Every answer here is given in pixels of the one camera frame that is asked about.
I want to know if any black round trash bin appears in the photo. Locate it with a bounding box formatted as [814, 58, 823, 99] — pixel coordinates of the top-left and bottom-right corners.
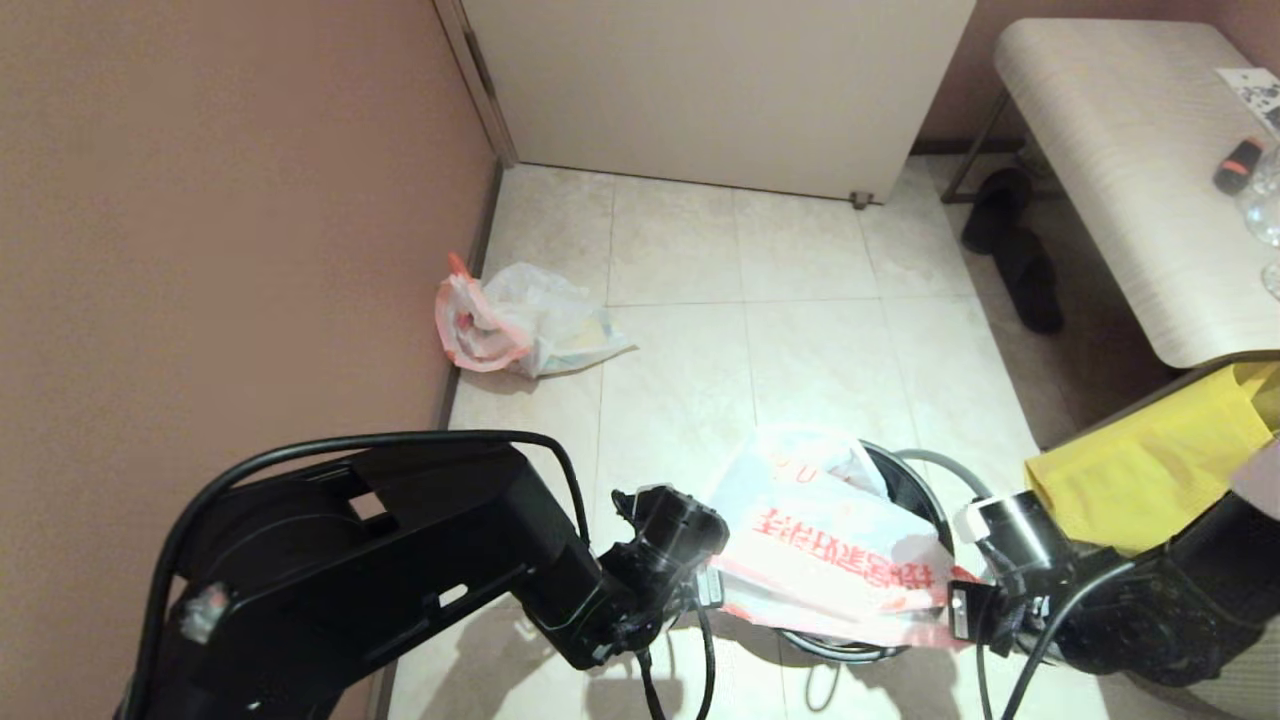
[778, 440, 953, 665]

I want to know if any black slipper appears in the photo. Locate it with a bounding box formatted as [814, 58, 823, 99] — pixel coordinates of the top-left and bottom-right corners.
[960, 167, 1035, 255]
[1000, 232, 1065, 335]

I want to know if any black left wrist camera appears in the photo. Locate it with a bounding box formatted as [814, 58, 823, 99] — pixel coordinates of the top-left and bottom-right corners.
[612, 484, 731, 593]

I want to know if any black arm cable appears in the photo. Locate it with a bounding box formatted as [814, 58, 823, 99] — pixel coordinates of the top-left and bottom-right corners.
[975, 560, 1146, 720]
[128, 430, 717, 720]

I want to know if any grey skirting board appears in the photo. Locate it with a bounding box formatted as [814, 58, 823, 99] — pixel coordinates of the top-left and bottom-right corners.
[365, 160, 506, 720]

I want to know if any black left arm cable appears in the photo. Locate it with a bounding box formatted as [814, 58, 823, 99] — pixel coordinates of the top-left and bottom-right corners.
[128, 430, 717, 720]

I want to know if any white leaflet with blue print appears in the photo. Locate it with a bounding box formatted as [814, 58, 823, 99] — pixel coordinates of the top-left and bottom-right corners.
[1214, 66, 1280, 133]

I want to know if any beige door frame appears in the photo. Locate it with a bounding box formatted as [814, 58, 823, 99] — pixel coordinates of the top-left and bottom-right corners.
[432, 0, 521, 169]

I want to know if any white red-printed trash bag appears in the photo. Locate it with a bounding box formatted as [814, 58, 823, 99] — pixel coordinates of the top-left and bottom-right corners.
[435, 252, 638, 379]
[700, 425, 989, 651]

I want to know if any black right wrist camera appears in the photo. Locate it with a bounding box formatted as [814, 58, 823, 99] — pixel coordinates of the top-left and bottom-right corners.
[953, 490, 1079, 593]

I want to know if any grey bin ring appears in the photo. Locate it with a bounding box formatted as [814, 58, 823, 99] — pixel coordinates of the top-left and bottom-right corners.
[893, 448, 1003, 501]

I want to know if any light woodgrain desk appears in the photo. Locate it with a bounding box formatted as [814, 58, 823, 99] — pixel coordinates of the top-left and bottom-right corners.
[938, 18, 1280, 369]

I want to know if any white door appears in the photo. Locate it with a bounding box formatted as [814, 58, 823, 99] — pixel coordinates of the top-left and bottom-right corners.
[462, 0, 977, 205]

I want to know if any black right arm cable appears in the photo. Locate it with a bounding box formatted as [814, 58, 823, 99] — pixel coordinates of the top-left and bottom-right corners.
[975, 560, 1146, 720]

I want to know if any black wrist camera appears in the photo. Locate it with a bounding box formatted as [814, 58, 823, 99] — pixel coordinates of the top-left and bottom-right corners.
[953, 490, 1079, 593]
[612, 484, 731, 593]

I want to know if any black marker with red band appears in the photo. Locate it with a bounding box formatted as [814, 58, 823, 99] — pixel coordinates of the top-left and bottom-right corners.
[1212, 137, 1264, 196]

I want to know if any yellow fabric bag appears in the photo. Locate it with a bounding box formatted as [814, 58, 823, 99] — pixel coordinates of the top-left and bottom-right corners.
[1025, 360, 1280, 557]

